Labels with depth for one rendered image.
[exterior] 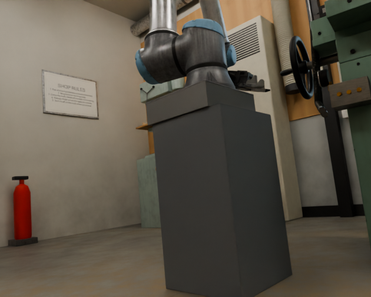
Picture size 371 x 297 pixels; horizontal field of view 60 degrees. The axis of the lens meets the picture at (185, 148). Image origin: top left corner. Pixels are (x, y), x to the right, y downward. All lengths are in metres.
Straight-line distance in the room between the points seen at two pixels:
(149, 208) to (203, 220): 2.36
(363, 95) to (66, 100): 3.08
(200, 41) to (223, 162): 0.45
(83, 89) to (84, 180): 1.02
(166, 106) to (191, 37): 0.27
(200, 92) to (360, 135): 0.59
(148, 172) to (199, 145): 2.35
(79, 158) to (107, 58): 1.34
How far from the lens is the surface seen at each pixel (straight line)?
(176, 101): 1.05
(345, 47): 1.34
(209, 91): 0.99
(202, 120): 0.98
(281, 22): 3.16
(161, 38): 1.27
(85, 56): 4.08
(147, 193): 3.33
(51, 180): 3.51
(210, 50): 1.15
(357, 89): 1.21
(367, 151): 1.26
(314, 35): 1.51
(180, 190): 1.04
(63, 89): 3.76
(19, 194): 3.22
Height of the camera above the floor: 0.30
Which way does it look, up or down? 8 degrees up
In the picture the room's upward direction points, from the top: 6 degrees counter-clockwise
